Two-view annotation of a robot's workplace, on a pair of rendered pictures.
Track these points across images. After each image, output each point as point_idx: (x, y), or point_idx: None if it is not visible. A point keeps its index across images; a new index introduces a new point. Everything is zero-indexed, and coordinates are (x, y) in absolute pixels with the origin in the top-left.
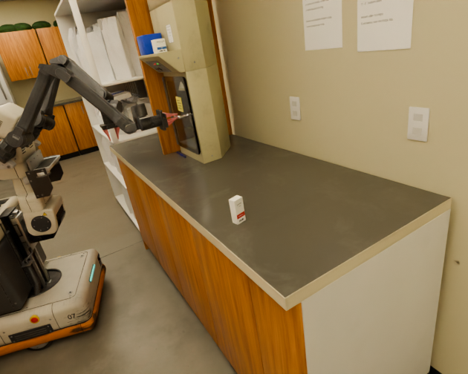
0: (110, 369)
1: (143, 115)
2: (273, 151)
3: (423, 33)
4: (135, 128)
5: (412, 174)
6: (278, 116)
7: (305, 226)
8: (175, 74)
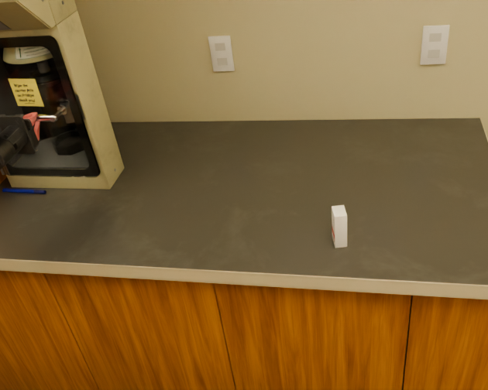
0: None
1: None
2: (193, 128)
3: None
4: None
5: (425, 104)
6: (181, 72)
7: (420, 207)
8: (7, 33)
